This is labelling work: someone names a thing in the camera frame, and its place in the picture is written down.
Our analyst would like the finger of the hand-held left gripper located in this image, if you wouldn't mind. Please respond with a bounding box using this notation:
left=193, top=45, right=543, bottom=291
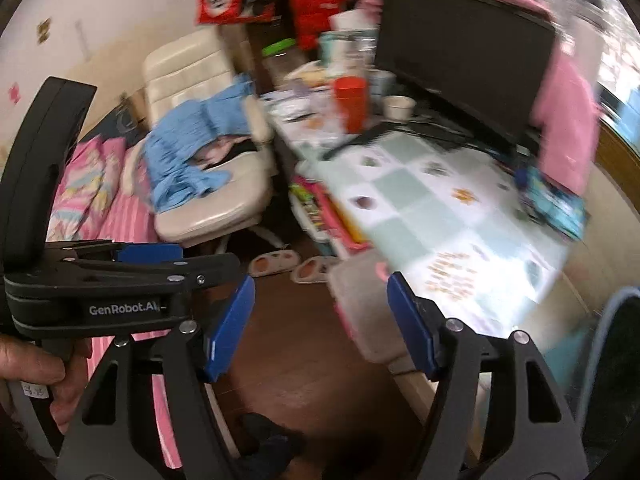
left=45, top=242, right=182, bottom=264
left=62, top=253, right=243, bottom=296

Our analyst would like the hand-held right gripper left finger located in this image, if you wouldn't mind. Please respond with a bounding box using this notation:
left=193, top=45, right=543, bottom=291
left=55, top=274, right=257, bottom=480

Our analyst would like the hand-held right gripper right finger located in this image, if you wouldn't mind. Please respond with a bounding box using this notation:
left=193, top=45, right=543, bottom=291
left=386, top=271, right=589, bottom=480

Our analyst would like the blue bin with black liner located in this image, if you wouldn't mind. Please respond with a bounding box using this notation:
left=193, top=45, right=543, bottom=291
left=570, top=287, right=640, bottom=461

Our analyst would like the person's left hand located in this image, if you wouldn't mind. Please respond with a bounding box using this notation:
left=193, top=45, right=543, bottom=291
left=0, top=336, right=94, bottom=434

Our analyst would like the pink striped bed sheet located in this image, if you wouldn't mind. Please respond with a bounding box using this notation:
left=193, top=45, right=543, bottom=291
left=47, top=137, right=183, bottom=471

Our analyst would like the beige slipper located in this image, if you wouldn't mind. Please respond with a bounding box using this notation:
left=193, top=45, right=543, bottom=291
left=291, top=256, right=341, bottom=285
left=248, top=250, right=301, bottom=277

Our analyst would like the dark cloth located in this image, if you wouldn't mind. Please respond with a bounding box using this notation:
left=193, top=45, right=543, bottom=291
left=240, top=412, right=306, bottom=471

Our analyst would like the basket of colourful items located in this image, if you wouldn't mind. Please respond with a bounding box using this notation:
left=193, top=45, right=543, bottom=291
left=290, top=175, right=373, bottom=261

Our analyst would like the blue knit scarf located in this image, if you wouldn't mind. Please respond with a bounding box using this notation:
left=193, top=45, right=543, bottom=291
left=145, top=74, right=251, bottom=211

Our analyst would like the table with patterned cover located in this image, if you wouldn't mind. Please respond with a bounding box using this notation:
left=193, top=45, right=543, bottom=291
left=265, top=60, right=576, bottom=341

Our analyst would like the blue tissue packet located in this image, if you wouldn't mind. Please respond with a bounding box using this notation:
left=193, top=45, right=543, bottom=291
left=517, top=165, right=587, bottom=241

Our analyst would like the cream padded chair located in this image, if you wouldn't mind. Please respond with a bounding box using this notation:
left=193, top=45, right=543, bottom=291
left=142, top=27, right=301, bottom=248

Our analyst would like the black comb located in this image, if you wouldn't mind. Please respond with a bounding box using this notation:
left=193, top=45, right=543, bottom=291
left=322, top=122, right=401, bottom=161

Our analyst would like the red cup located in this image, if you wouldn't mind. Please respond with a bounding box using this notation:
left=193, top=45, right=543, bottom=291
left=334, top=76, right=371, bottom=134

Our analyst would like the white cup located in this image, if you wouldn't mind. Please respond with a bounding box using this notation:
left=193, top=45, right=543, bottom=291
left=382, top=95, right=417, bottom=121

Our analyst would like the green plastic item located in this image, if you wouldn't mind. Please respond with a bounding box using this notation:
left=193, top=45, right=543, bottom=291
left=262, top=37, right=296, bottom=57

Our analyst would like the pink jacket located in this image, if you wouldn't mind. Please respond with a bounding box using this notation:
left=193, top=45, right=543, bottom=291
left=347, top=0, right=601, bottom=196

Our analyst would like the wooden window sill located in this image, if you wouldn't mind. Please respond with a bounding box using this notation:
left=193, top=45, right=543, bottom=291
left=595, top=120, right=640, bottom=191

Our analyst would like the red puffer jacket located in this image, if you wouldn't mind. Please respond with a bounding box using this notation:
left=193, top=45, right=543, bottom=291
left=195, top=0, right=351, bottom=51

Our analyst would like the black computer monitor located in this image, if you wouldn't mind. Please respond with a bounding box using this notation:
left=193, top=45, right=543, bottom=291
left=372, top=0, right=558, bottom=153

